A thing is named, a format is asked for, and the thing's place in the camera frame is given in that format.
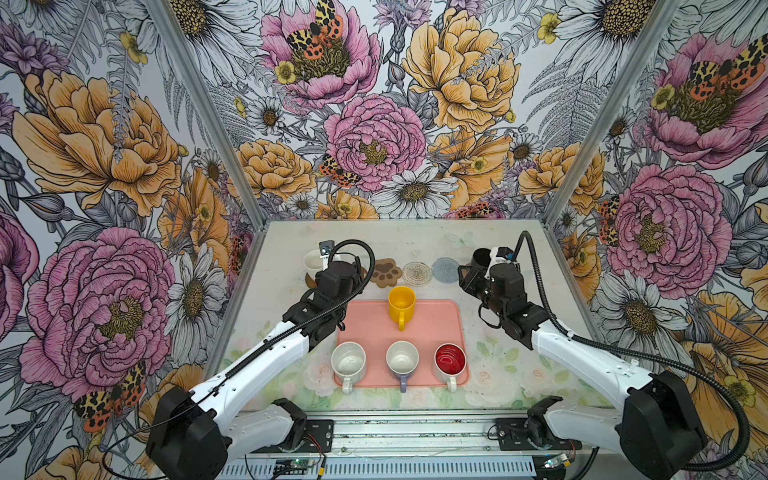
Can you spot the yellow mug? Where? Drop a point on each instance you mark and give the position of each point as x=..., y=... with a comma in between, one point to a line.
x=401, y=306

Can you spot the aluminium corner post right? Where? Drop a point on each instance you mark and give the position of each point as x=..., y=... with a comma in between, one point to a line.
x=650, y=36

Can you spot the white vented cable duct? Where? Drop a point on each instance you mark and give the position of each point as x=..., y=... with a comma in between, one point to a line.
x=500, y=467

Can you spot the light blue woven coaster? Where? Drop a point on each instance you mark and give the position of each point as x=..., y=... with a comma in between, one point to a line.
x=445, y=270

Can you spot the small green circuit board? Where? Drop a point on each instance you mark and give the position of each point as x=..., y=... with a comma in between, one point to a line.
x=299, y=467

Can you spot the aluminium corner post left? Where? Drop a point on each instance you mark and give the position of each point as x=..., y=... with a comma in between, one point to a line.
x=170, y=32

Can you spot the pink rectangular tray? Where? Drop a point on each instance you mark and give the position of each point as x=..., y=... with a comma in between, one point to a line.
x=435, y=322

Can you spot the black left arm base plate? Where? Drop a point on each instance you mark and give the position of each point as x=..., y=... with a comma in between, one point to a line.
x=315, y=435

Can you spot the aluminium corner post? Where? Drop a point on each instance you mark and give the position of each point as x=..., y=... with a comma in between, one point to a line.
x=650, y=36
x=170, y=32

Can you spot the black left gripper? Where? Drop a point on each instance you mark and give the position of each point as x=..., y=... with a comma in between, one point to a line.
x=358, y=286

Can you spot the cork paw print coaster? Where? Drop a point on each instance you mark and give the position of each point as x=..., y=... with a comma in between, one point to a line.
x=386, y=273

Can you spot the black mug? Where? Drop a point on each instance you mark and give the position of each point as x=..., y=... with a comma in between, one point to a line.
x=481, y=258

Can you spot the white mug purple handle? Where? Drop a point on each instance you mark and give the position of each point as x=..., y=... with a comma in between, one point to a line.
x=402, y=359

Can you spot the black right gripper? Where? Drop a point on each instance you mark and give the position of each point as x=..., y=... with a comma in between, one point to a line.
x=471, y=280

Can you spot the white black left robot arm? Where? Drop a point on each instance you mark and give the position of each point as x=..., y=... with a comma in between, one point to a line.
x=195, y=433

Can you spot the white multicolour woven coaster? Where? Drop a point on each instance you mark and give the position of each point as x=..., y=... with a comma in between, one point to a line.
x=417, y=274

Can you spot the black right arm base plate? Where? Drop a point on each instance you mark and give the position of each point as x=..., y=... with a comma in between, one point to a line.
x=510, y=433

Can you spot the white mug red inside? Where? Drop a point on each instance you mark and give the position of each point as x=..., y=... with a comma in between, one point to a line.
x=449, y=364

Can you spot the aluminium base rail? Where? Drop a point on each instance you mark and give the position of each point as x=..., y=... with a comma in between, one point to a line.
x=420, y=432

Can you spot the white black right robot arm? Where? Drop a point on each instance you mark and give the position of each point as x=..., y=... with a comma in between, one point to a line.
x=618, y=380

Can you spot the round dark wooden coaster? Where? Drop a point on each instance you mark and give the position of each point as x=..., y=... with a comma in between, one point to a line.
x=310, y=281

